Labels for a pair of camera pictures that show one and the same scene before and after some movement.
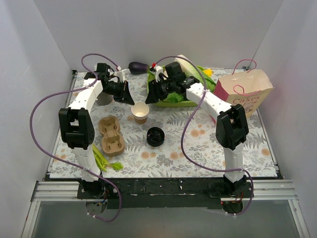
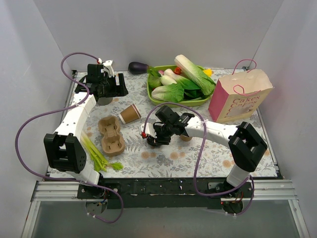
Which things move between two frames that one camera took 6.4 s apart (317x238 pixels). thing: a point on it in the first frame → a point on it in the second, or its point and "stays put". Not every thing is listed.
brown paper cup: (139, 111) → (130, 114)
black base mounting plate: (166, 193) stays put
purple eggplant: (135, 67) stays put
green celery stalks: (103, 163) stays put
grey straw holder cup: (104, 98) stays put
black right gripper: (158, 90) → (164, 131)
